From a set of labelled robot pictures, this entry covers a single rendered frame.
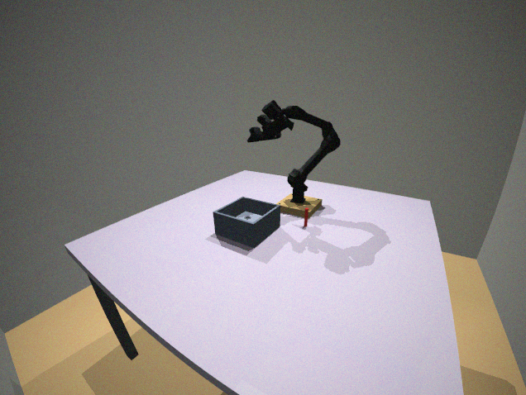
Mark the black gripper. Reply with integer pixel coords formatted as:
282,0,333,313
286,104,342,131
247,121,282,142

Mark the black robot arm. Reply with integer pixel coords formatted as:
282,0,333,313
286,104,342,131
257,100,341,204

